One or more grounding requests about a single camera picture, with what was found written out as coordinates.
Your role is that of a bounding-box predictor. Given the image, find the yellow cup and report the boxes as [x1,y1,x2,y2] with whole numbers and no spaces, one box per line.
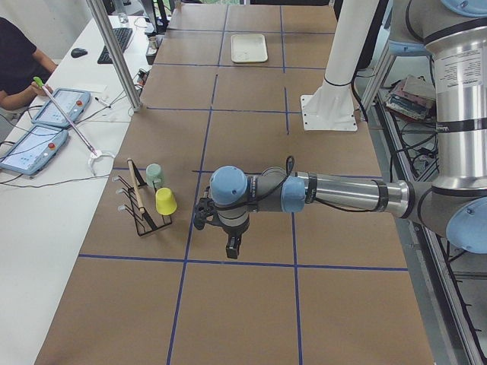
[155,187,177,216]

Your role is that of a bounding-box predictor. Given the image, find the lower teach pendant tablet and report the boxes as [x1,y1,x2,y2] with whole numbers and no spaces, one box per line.
[1,125,68,176]

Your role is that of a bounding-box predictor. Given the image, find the upper teach pendant tablet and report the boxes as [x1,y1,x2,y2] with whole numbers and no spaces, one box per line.
[32,88,91,129]

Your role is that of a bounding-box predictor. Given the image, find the wooden stick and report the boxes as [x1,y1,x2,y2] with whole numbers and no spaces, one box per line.
[127,158,145,214]

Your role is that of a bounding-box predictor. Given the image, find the black keyboard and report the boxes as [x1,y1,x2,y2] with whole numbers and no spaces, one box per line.
[97,27,134,65]

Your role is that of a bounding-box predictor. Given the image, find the black wire cup rack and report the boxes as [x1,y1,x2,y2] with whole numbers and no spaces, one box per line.
[112,159,173,237]

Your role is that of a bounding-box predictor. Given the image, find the white tray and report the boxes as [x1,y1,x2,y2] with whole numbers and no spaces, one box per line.
[231,33,268,63]

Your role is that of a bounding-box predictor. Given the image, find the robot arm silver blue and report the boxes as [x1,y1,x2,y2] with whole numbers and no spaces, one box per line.
[193,1,486,259]

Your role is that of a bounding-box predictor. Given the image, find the pink reacher stick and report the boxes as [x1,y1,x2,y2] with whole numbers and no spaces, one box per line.
[33,77,115,176]

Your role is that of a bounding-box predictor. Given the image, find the aluminium frame post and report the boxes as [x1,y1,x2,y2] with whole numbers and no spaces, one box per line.
[87,0,142,113]

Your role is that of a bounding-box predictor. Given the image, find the light green cup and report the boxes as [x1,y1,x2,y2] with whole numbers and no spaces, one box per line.
[145,163,164,190]

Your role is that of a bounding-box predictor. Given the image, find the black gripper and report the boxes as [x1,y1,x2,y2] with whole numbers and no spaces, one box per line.
[221,217,250,259]

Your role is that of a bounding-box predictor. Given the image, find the person in black shirt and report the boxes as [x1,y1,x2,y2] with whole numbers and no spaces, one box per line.
[1,18,57,110]

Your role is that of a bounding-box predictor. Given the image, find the teach pendant tablet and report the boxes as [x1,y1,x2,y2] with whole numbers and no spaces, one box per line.
[32,88,91,129]
[1,125,68,176]

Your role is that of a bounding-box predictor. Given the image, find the stack of books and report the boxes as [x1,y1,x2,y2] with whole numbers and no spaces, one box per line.
[385,75,435,120]

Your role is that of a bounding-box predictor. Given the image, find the black computer mouse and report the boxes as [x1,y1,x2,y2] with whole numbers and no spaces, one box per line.
[70,47,88,59]

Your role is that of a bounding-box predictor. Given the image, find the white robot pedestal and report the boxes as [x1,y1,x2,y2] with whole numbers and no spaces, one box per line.
[301,0,380,132]

